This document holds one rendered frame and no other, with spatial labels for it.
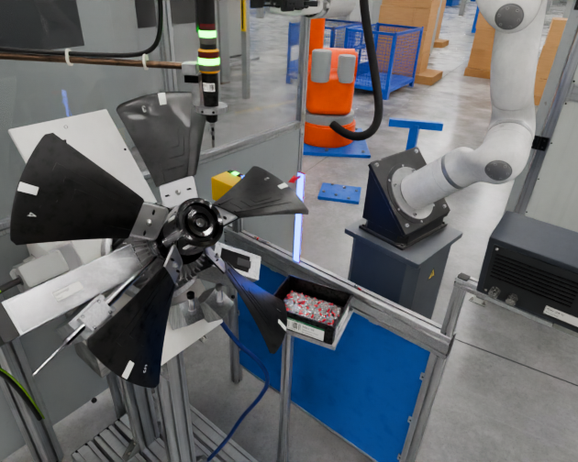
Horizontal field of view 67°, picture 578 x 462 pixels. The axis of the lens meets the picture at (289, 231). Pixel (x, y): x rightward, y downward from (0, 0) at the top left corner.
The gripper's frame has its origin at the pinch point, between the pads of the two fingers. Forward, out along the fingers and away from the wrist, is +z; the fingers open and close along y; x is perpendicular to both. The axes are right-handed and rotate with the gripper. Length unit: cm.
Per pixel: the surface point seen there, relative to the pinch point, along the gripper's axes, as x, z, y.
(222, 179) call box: -58, -14, 33
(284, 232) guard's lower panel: -133, -98, 71
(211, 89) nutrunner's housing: -15.9, 20.0, -1.9
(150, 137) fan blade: -29.8, 24.2, 16.6
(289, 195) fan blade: -48.2, -3.6, -5.4
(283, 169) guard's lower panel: -90, -94, 71
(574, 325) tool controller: -59, -14, -79
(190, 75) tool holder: -13.3, 22.6, 1.5
